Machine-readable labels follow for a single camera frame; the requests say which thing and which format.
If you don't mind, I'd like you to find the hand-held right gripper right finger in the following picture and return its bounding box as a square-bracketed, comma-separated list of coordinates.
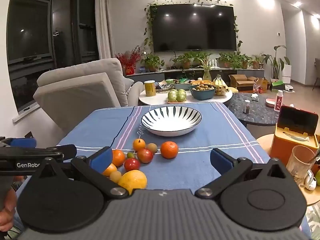
[194, 148, 287, 199]

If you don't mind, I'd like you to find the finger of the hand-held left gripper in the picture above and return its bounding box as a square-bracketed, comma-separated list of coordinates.
[0, 137, 37, 148]
[32, 144, 77, 162]

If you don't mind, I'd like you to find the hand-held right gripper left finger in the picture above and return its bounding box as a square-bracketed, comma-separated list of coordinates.
[37, 147, 128, 201]

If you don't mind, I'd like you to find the orange mandarin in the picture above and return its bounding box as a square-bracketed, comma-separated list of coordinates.
[132, 138, 146, 152]
[160, 141, 179, 159]
[112, 149, 125, 167]
[102, 163, 117, 177]

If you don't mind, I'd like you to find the small tan round fruit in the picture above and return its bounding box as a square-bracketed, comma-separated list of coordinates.
[110, 171, 123, 183]

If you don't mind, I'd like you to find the red tomato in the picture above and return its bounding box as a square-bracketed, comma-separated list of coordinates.
[124, 158, 141, 172]

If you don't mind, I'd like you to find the large yellow citrus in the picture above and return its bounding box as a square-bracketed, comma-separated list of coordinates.
[117, 170, 148, 195]

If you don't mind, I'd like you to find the small red apple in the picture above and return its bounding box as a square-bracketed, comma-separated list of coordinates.
[137, 148, 154, 164]

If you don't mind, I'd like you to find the white black striped bowl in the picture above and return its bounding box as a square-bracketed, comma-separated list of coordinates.
[141, 106, 202, 137]

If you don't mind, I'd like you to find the person's left hand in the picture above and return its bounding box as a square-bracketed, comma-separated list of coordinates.
[0, 189, 18, 233]

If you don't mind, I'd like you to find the blue striped tablecloth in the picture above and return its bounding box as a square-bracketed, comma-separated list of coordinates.
[15, 102, 310, 240]

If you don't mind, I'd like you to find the dark marble round table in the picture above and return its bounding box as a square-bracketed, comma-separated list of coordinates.
[227, 92, 286, 127]

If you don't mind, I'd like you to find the beige armchair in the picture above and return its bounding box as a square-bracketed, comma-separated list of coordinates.
[33, 58, 145, 136]

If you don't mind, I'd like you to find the blue bowl of longans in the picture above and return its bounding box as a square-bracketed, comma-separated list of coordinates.
[189, 84, 216, 101]

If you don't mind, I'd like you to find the bunch of bananas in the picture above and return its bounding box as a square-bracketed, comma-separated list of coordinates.
[212, 74, 230, 96]

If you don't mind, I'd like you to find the tray of green apples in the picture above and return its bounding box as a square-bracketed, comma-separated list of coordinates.
[167, 89, 188, 104]

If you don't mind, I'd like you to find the orange storage box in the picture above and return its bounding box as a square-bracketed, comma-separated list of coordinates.
[271, 105, 320, 159]

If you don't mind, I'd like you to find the open cardboard box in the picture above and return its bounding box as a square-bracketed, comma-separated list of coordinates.
[228, 74, 258, 93]

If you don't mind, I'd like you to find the clear glass cup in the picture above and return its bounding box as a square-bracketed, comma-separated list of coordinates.
[286, 145, 317, 186]

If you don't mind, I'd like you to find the white bottle red label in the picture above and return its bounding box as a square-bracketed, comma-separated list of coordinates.
[274, 90, 284, 112]

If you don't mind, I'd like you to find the white round coffee table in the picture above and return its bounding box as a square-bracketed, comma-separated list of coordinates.
[139, 86, 233, 106]

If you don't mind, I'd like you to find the yellow can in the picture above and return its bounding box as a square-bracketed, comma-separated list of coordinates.
[144, 80, 157, 97]

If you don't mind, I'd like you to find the glass vase with green plant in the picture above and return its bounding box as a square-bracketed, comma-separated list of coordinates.
[199, 59, 213, 81]

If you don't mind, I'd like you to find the round wooden side table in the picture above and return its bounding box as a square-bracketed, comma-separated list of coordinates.
[256, 133, 320, 207]

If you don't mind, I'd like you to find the dark glass window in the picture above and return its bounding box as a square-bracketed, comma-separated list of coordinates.
[7, 0, 99, 112]

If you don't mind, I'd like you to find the red berry plant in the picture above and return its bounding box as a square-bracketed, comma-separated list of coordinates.
[115, 45, 146, 75]

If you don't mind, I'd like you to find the white air purifier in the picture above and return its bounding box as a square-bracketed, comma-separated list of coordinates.
[281, 64, 292, 84]

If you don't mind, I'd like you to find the tall leafy floor plant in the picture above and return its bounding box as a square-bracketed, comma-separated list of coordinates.
[262, 45, 291, 80]

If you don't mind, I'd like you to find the white curtain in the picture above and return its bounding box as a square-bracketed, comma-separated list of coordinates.
[94, 0, 116, 60]

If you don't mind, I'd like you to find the green ivy vine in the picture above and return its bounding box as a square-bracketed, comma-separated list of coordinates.
[144, 0, 243, 55]

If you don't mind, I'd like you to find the black wall television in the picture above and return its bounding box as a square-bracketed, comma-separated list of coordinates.
[151, 4, 237, 53]

